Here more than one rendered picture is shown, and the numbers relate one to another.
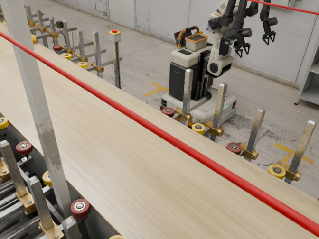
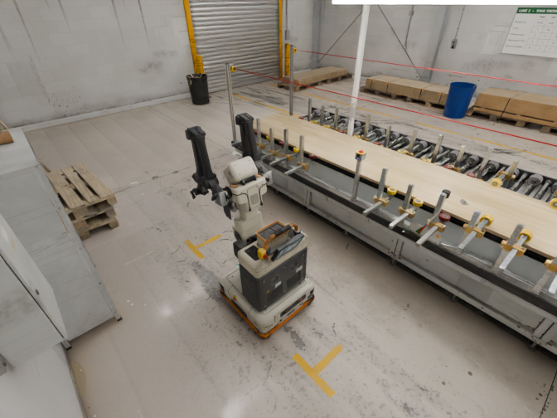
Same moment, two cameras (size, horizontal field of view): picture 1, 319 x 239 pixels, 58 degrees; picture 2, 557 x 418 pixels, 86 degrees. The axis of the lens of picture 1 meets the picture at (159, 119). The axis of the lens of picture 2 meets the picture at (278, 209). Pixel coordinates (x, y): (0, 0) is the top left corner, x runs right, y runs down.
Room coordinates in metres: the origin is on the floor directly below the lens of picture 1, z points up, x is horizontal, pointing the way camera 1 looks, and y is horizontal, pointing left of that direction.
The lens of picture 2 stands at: (4.63, -0.16, 2.35)
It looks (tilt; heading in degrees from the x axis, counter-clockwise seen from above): 35 degrees down; 185
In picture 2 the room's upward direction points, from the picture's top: 1 degrees counter-clockwise
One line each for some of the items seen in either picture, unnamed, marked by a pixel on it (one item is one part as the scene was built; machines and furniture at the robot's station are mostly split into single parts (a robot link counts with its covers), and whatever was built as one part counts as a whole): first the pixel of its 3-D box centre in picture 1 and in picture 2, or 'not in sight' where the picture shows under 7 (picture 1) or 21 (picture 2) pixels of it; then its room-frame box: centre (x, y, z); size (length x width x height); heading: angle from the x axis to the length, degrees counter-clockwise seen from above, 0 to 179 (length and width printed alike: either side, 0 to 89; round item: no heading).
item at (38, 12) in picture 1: (43, 33); (506, 250); (3.00, 1.26, 0.90); 0.04 x 0.04 x 0.48; 46
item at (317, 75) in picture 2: not in sight; (315, 75); (-6.05, 0.17, 0.23); 2.41 x 0.77 x 0.17; 138
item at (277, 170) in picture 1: (274, 177); not in sight; (1.03, -0.60, 0.85); 0.08 x 0.08 x 0.11
